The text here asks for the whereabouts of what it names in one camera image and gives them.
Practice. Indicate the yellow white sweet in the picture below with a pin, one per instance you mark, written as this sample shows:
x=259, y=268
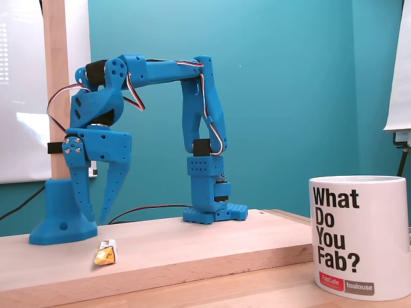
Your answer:
x=104, y=255

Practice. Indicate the white mug with black text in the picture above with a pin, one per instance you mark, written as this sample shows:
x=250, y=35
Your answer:
x=379, y=231

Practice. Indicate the wooden base board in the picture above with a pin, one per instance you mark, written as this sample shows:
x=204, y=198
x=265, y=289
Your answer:
x=160, y=247

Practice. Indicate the white flipchart paper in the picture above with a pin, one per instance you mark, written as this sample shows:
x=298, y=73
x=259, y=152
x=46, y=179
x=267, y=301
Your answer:
x=401, y=80

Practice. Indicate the blue post base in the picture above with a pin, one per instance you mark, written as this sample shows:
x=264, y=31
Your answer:
x=57, y=208

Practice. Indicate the wooden post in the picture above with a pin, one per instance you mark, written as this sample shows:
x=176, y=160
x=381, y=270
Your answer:
x=56, y=38

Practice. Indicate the flipchart easel frame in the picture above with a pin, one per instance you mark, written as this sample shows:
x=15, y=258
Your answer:
x=402, y=138

